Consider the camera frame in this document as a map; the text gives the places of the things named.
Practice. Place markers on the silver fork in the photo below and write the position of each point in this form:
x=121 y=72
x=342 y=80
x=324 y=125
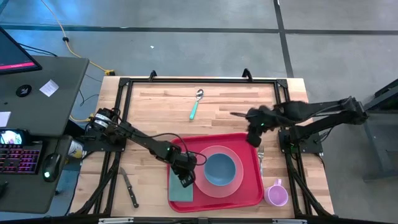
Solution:
x=261 y=161

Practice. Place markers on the black table frame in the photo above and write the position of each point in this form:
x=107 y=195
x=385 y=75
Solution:
x=202 y=81

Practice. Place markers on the grey metal side table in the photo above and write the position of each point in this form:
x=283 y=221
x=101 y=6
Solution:
x=376 y=137

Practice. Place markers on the black computer mouse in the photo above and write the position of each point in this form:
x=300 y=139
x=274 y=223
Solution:
x=51 y=166

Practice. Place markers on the backlit keyboard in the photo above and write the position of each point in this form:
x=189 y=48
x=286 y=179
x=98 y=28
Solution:
x=18 y=158

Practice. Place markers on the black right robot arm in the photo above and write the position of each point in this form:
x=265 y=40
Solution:
x=323 y=113

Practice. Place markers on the purple mug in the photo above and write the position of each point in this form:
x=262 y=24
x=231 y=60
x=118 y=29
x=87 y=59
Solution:
x=276 y=195

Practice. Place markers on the round black logo disc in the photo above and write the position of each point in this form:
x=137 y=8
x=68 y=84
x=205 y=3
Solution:
x=24 y=90

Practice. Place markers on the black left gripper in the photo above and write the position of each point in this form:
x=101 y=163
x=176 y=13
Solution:
x=184 y=164

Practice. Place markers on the blue bowl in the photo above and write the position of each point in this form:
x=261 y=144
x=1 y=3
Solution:
x=220 y=169

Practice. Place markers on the pink plate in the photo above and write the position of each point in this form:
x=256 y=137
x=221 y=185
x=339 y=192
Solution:
x=199 y=183

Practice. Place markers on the white sticky note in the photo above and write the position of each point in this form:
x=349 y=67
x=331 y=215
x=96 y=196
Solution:
x=49 y=88

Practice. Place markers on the black crossbar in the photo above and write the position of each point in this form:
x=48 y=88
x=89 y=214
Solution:
x=199 y=220

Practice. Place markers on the black lower desk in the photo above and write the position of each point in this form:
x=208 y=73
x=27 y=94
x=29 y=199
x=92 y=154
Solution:
x=28 y=196

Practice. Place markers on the smartphone with lit screen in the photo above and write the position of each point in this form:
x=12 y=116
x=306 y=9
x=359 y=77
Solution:
x=12 y=137

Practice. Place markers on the computer monitor with pink bar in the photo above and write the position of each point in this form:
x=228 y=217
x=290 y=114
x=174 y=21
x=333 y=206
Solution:
x=14 y=53

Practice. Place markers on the white paper sheet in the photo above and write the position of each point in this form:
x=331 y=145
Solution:
x=4 y=119

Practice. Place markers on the dark grey desk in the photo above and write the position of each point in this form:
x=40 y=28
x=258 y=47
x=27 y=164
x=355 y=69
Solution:
x=46 y=109

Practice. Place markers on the green napkin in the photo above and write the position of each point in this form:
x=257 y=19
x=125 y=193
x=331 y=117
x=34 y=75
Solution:
x=180 y=193

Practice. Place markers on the drink can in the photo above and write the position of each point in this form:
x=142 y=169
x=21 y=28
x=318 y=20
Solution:
x=75 y=149

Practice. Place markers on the red plastic tray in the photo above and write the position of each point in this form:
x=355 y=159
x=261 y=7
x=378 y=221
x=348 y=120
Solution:
x=248 y=186

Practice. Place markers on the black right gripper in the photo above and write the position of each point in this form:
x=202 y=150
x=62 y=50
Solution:
x=264 y=117

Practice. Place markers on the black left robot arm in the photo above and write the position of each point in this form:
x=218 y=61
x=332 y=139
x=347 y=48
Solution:
x=140 y=138

